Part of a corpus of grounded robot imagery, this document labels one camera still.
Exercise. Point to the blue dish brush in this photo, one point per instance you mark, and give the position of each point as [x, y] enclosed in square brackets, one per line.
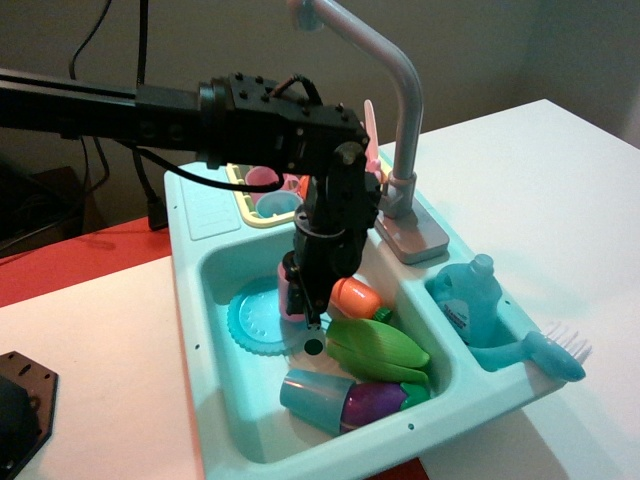
[558, 351]

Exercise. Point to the pink toy mug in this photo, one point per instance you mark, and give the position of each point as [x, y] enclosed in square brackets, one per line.
[260, 175]

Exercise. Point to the yellow dish rack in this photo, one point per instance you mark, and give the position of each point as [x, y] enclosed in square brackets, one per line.
[246, 200]

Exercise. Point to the orange toy crab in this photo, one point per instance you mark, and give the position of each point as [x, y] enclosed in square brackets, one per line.
[304, 182]

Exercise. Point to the grey toy faucet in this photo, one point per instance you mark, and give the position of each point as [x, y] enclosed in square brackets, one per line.
[404, 223]

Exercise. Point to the orange toy carrot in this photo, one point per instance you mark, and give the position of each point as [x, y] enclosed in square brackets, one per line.
[357, 300]

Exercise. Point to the purple toy eggplant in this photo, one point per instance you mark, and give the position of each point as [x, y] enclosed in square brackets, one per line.
[368, 402]

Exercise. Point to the blue toy plate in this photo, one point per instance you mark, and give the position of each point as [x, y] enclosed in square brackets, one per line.
[255, 323]

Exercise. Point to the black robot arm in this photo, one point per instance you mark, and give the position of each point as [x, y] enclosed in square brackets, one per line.
[239, 120]

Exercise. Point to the pink plastic cup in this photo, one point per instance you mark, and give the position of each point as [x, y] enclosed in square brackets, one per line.
[283, 285]

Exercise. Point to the pink toy plate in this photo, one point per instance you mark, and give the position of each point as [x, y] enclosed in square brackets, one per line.
[373, 165]

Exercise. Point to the pink toy knife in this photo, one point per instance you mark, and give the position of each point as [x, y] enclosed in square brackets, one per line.
[371, 130]

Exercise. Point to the teal toy sink unit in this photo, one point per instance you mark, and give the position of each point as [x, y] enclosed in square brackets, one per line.
[244, 431]

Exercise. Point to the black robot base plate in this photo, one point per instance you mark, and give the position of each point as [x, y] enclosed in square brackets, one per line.
[28, 401]

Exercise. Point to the green toy corn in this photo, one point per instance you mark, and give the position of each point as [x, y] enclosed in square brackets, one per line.
[371, 350]

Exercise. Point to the blue toy detergent bottle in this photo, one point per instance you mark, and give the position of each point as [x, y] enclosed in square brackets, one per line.
[468, 295]

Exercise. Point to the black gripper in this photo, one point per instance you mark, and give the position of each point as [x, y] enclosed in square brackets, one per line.
[317, 262]

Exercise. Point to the small blue bowl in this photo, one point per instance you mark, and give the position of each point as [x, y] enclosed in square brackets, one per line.
[277, 203]

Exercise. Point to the blue plastic cup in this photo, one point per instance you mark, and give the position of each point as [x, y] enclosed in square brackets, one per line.
[316, 398]

